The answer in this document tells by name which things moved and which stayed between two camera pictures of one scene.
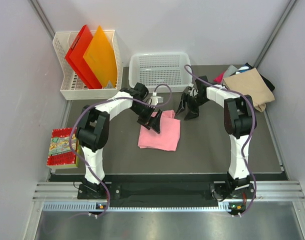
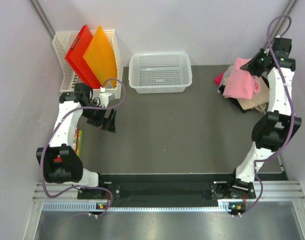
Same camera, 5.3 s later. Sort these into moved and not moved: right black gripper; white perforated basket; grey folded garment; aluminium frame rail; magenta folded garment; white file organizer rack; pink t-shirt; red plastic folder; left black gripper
Moved: left black gripper; right black gripper; pink t-shirt
Not moved: red plastic folder; white perforated basket; white file organizer rack; grey folded garment; aluminium frame rail; magenta folded garment
